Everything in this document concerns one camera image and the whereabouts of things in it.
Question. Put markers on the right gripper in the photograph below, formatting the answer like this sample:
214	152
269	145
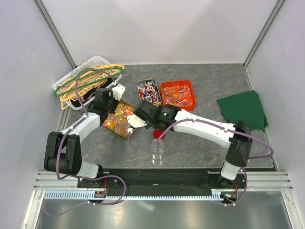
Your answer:
148	125

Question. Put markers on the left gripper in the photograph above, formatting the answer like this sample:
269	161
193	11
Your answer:
111	97

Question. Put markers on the red jar lid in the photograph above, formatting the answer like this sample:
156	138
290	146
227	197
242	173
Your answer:
159	134

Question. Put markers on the gold square tin star candies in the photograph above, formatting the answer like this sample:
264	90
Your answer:
117	122

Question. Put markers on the clear plastic jar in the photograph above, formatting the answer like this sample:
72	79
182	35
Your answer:
157	152

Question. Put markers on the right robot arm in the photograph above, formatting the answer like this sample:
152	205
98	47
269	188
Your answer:
236	138

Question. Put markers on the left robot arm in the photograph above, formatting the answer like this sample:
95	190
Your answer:
63	149

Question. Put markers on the orange wavy clothes hanger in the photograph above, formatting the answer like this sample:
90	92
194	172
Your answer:
86	82

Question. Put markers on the gold tin wrapped lollipops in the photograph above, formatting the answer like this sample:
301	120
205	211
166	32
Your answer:
148	91

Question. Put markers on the orange box of lollipops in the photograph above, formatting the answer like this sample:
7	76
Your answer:
179	93

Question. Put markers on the green cloth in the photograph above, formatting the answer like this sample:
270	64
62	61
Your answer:
246	107

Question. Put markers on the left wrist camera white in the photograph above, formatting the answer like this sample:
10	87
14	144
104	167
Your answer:
118	91

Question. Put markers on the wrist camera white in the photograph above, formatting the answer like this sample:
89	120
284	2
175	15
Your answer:
118	91
135	122

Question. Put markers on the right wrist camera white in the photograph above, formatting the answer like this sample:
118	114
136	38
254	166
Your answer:
135	122

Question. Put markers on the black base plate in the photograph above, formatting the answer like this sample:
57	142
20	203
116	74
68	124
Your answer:
174	181

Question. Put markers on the grey cable duct rail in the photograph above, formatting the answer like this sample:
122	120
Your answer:
93	195

